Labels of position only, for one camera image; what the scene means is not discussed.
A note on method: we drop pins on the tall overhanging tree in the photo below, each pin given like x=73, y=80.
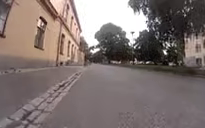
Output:
x=176, y=16

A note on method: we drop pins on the yellow building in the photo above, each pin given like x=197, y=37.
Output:
x=20, y=33

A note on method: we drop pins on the large dark green tree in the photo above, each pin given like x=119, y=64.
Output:
x=111, y=40

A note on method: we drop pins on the street lamp pole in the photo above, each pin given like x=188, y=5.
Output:
x=132, y=43

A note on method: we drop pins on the pale building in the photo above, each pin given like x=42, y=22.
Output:
x=198, y=50

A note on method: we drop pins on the grey pavement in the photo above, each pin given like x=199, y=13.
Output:
x=16, y=86

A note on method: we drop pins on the cobblestone gutter strip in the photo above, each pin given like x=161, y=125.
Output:
x=33, y=110

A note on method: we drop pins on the grass strip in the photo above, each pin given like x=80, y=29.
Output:
x=176, y=70

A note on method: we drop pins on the grey asphalt road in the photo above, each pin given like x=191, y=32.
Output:
x=123, y=100

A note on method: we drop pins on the tree behind yellow building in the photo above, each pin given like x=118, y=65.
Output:
x=85, y=46

